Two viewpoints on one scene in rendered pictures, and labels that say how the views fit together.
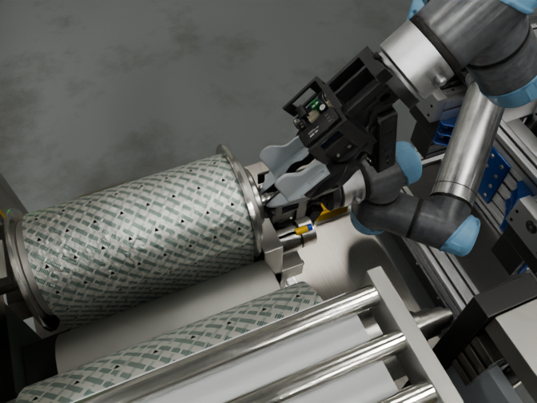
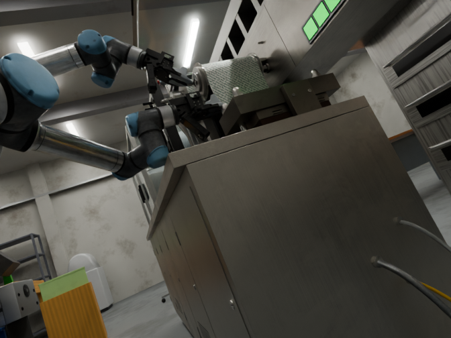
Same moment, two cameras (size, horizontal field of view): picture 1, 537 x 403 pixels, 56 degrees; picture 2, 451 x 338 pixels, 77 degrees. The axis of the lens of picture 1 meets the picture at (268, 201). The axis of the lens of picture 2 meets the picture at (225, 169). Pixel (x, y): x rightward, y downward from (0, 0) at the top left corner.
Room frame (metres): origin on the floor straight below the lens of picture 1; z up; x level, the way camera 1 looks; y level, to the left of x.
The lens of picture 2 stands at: (1.41, 0.00, 0.70)
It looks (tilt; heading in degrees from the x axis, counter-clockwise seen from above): 10 degrees up; 181
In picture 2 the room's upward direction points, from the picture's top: 23 degrees counter-clockwise
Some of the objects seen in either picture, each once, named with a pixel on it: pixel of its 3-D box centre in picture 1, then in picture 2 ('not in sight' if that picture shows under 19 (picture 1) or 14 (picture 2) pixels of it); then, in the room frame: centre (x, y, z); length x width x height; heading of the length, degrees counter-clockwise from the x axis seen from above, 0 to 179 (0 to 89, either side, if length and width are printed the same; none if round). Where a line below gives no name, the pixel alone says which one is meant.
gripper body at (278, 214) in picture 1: (296, 197); (187, 109); (0.47, -0.05, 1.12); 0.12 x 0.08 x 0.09; 113
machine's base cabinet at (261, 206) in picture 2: not in sight; (225, 269); (-0.52, -0.28, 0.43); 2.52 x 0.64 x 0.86; 23
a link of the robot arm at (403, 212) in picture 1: (382, 207); (151, 151); (0.52, -0.21, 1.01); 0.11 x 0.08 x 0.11; 66
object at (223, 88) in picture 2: not in sight; (245, 96); (0.38, 0.17, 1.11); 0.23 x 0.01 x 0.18; 113
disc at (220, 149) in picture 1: (237, 201); (200, 82); (0.37, 0.04, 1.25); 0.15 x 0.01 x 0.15; 23
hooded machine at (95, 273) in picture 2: not in sight; (86, 284); (-5.17, -4.08, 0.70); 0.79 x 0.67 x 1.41; 111
